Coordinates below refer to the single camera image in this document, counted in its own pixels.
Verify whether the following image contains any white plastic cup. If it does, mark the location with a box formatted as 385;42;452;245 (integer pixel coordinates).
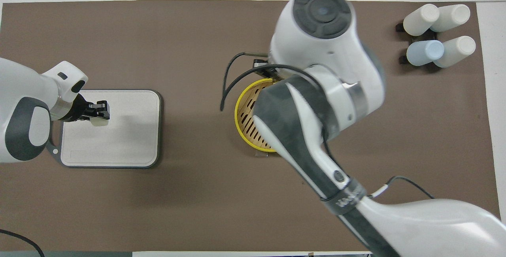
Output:
403;4;440;36
434;36;477;68

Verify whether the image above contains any yellow-rimmed bamboo steamer basket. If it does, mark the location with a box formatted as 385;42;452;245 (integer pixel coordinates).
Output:
234;78;278;153

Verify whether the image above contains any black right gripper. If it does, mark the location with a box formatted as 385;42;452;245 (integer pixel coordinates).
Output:
253;59;277;79

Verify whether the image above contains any grey cutting board, dark rim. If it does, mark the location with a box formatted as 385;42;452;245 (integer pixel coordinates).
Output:
46;89;163;169

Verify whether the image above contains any brown table mat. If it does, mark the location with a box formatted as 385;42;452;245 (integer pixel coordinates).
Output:
0;0;501;253

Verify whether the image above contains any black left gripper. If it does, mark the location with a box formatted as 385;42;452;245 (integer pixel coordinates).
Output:
59;93;110;122

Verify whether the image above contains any thin black loose cable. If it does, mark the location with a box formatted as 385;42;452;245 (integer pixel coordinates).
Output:
0;229;46;257

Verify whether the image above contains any white cup with blue base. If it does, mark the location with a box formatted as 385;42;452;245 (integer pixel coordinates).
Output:
431;4;471;32

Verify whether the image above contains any black cup rack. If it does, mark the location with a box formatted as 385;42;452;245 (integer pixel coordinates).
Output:
395;21;439;66

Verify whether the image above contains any light blue plastic cup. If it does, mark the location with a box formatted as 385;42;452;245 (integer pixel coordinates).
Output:
406;40;445;67

